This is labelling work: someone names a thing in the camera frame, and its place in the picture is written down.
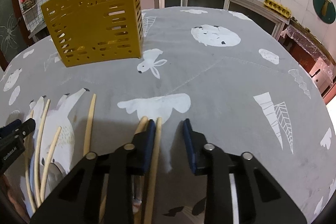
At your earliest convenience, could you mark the bamboo chopstick pair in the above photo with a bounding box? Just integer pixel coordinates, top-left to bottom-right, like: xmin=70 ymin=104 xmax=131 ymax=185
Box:
xmin=99 ymin=116 xmax=148 ymax=223
xmin=143 ymin=117 xmax=162 ymax=224

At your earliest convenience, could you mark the green frog handle fork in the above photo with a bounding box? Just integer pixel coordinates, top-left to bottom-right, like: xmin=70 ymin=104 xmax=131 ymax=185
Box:
xmin=131 ymin=176 xmax=143 ymax=214

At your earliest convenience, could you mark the kitchen counter with cabinets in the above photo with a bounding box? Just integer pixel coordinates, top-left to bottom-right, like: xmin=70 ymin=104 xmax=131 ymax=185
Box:
xmin=27 ymin=0 xmax=291 ymax=41

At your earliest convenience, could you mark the dark wooden glass door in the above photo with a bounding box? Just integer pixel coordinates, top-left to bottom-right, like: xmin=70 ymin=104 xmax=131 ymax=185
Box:
xmin=1 ymin=0 xmax=34 ymax=71

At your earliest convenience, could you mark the grey polar bear tablecloth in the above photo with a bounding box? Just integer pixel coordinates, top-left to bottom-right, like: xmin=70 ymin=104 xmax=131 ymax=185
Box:
xmin=1 ymin=7 xmax=335 ymax=223

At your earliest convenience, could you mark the yellow perforated utensil holder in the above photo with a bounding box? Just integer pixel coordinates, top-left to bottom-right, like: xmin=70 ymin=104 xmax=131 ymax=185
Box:
xmin=41 ymin=0 xmax=144 ymax=67

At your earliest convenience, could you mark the plastic covered side table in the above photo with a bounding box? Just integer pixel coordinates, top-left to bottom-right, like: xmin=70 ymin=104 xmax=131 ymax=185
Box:
xmin=279 ymin=18 xmax=335 ymax=104

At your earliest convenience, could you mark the yellow egg tray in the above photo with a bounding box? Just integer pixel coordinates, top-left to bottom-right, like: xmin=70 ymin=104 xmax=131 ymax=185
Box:
xmin=264 ymin=0 xmax=291 ymax=19

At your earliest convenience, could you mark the green round wall board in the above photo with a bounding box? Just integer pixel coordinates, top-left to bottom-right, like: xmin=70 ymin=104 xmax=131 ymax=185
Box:
xmin=313 ymin=0 xmax=335 ymax=24

